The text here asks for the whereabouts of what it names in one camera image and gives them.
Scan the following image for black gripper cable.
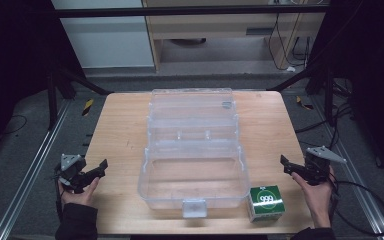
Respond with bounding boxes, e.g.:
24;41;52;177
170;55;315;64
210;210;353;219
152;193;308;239
327;173;384;238

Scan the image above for clear plastic storage box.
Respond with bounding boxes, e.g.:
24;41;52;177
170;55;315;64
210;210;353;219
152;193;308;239
137;87;252;219

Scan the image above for black floor cables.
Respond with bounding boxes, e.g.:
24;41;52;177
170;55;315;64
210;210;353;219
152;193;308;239
294;78;356;151

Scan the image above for white cabinet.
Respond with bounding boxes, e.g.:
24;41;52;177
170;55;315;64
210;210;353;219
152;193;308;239
50;0;156;70

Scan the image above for thin black floor cable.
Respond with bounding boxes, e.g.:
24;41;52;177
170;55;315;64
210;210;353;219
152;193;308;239
0;114;28;136

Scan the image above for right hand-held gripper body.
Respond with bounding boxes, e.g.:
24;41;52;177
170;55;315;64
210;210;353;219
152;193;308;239
300;145;348;187

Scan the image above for black horizontal bar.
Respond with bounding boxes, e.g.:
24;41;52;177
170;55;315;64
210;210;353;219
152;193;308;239
53;4;330;19

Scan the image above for green and white carton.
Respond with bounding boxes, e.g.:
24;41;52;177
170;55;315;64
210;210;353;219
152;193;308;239
246;185;286;223

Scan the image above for black metal stand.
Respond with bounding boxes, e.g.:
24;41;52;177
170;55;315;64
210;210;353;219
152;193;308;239
266;61;339;128
43;61;115;132

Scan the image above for black hanging cables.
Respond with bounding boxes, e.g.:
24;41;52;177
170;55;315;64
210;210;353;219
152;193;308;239
267;12;312;71

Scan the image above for person's left hand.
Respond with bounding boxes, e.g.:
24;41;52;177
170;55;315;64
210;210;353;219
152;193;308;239
57;176;101;208

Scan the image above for person's right hand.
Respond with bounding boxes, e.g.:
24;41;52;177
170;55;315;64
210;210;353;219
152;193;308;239
291;165;336;230

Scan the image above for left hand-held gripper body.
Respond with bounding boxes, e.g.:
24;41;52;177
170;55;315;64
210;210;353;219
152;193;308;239
53;153;88;195

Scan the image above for yellow and black tape strip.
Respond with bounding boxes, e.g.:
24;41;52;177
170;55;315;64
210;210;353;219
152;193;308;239
81;98;95;117
295;95;315;111

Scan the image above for aluminium floor rail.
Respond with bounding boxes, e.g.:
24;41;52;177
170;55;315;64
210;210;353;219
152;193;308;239
0;99;74;240
309;95;384;240

